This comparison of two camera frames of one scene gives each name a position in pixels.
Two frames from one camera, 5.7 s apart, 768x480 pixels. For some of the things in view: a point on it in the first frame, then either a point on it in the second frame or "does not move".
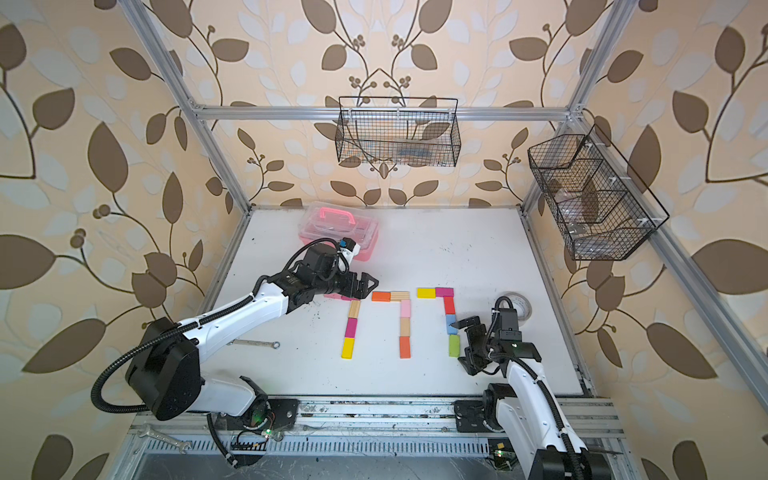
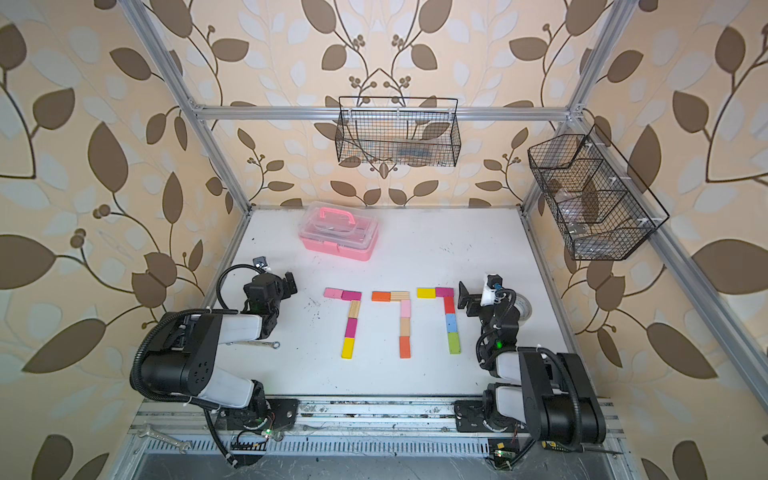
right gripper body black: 480,351 → 475,301
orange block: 379,296 does not move
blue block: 450,319 does not move
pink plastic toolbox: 339,220 does not move
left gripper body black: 344,284 → 280,293
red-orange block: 405,347 does not move
